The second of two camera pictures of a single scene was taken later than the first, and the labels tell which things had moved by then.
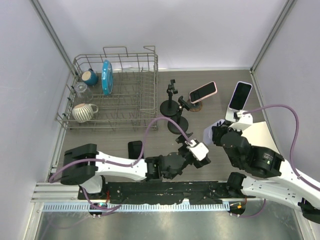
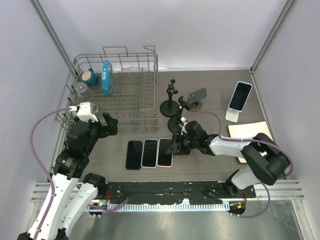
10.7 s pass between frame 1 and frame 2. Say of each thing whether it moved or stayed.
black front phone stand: stayed
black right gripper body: moved
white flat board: stayed
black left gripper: moved
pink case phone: moved
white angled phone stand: stayed
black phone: stayed
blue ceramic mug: stayed
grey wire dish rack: stayed
